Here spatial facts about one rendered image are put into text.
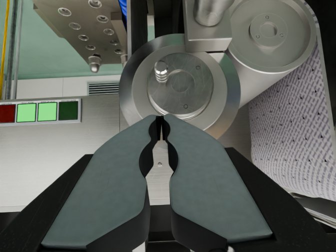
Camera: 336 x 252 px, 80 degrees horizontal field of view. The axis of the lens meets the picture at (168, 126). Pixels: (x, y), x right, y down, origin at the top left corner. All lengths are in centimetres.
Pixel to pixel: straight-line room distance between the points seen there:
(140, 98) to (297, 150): 24
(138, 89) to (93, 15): 29
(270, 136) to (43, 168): 57
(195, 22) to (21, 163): 60
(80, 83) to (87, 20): 288
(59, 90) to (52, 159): 286
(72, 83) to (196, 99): 325
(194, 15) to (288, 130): 23
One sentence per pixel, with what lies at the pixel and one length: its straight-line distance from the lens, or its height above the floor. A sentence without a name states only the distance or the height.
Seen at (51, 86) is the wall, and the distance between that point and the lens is 356.
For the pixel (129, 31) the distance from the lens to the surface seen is 29.
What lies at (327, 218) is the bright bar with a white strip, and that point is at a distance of 45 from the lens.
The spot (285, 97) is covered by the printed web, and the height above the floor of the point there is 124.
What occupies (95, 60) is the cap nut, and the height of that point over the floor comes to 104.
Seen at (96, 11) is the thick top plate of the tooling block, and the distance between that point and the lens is 49.
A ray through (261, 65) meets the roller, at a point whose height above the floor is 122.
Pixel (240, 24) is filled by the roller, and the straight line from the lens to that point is 31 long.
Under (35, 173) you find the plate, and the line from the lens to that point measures 68.
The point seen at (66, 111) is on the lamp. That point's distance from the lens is 65.
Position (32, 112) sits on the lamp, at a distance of 70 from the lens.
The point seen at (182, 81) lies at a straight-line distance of 23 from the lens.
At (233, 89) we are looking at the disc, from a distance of 26.
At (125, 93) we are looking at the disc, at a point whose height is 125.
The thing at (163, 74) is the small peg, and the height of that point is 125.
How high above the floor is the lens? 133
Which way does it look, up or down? 9 degrees down
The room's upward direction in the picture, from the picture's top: 177 degrees clockwise
